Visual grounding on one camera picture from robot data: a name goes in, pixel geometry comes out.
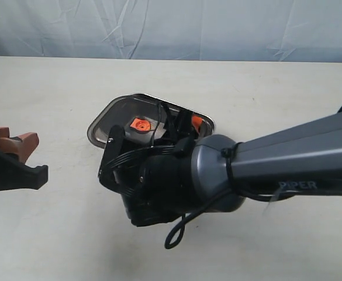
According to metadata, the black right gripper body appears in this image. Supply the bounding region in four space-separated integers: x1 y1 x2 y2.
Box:
118 109 200 227

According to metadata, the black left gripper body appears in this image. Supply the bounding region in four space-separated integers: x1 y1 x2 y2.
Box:
0 152 49 191

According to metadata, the dark transparent lunch box lid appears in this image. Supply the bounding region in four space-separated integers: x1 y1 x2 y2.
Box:
87 92 217 149

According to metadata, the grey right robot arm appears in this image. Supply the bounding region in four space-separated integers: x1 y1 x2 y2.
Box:
119 106 342 227

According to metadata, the stainless steel lunch box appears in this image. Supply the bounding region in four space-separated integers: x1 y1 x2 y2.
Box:
87 92 217 149

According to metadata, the blue wrinkled backdrop cloth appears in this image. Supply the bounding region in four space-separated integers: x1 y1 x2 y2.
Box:
0 1 342 63

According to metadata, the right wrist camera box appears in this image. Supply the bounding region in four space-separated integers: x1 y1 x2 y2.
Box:
98 125 125 193

